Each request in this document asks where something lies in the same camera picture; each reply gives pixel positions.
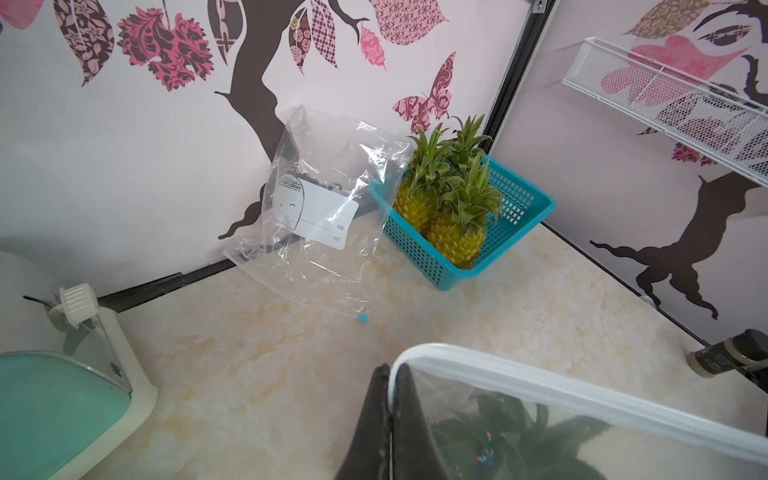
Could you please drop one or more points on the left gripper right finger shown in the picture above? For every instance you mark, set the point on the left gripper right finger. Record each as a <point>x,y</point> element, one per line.
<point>414,455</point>

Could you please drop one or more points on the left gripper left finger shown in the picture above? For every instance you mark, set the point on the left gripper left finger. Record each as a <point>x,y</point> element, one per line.
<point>368,456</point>

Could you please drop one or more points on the zip bag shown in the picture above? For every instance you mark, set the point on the zip bag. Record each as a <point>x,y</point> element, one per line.
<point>646,440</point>
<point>331,188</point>

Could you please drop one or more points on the teal plastic basket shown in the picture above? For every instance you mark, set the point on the teal plastic basket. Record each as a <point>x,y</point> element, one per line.
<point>523,207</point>

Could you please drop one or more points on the mint green toaster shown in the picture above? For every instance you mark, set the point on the mint green toaster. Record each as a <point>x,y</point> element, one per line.
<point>72,388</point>

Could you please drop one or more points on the spice jar right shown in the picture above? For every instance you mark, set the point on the spice jar right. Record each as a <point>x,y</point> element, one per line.
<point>747,350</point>

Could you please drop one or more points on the white wire wall shelf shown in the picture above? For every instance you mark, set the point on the white wire wall shelf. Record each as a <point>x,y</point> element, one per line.
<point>720,124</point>

